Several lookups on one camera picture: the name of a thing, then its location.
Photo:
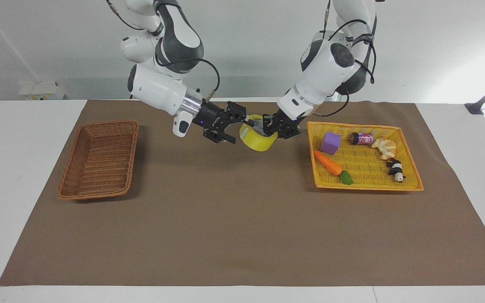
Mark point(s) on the orange toy carrot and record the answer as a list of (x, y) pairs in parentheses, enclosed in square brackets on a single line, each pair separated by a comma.
[(327, 163)]

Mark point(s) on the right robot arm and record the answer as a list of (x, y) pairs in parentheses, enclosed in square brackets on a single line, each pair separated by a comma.
[(158, 86)]

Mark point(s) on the yellow plastic basket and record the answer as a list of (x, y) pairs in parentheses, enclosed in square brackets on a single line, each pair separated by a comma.
[(364, 168)]

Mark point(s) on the white cardboard box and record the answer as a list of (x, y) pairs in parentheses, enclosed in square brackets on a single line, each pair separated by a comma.
[(40, 91)]

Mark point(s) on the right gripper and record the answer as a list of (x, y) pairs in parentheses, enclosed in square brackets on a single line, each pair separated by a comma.
[(211, 115)]

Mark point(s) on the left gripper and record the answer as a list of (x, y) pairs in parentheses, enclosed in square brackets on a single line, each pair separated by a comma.
[(289, 125)]

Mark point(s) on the cream toy pastry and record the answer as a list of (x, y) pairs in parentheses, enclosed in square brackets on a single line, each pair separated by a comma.
[(385, 148)]

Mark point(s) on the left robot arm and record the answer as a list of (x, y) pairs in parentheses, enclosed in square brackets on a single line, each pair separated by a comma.
[(324, 75)]

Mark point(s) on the small pink can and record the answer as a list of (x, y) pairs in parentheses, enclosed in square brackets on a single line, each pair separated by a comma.
[(362, 138)]

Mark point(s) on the yellow tape roll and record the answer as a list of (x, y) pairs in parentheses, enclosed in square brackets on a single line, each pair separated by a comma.
[(256, 142)]

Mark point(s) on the brown wicker basket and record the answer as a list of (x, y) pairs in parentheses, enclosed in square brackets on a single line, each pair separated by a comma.
[(99, 162)]

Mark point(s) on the black and white panda toy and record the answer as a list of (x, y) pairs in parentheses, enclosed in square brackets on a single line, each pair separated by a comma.
[(395, 169)]

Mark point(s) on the purple cube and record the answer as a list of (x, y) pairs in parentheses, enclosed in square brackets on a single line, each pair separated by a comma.
[(331, 143)]

